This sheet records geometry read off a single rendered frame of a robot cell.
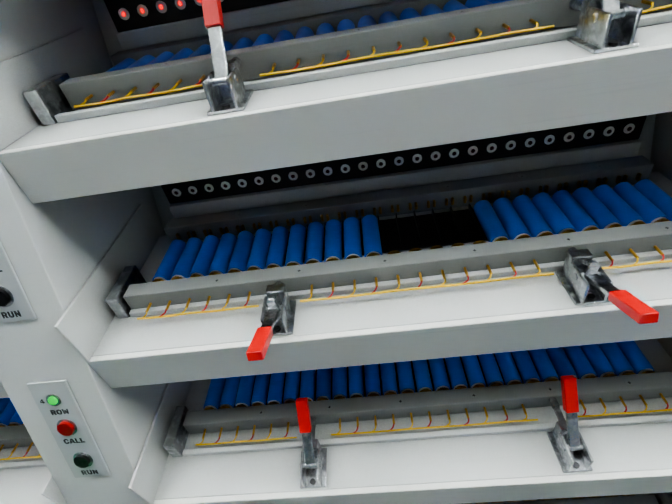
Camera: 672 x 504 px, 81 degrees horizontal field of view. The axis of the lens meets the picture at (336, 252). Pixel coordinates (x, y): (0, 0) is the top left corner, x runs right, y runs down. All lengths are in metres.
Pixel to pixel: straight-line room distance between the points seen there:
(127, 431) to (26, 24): 0.39
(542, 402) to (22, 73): 0.59
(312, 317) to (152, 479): 0.27
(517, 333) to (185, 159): 0.31
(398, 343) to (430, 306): 0.04
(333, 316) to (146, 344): 0.18
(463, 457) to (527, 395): 0.10
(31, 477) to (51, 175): 0.40
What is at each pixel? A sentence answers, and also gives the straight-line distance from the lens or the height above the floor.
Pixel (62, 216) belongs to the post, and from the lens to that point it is 0.43.
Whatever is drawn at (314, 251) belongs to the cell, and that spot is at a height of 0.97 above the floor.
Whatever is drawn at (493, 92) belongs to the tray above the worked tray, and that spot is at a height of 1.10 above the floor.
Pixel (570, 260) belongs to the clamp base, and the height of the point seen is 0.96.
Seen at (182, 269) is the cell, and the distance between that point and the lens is 0.45.
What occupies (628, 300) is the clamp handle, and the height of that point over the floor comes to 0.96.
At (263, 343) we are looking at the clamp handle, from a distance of 0.30.
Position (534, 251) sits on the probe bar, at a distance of 0.39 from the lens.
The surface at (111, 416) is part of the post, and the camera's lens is 0.47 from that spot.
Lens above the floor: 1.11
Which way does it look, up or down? 20 degrees down
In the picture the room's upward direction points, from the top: 9 degrees counter-clockwise
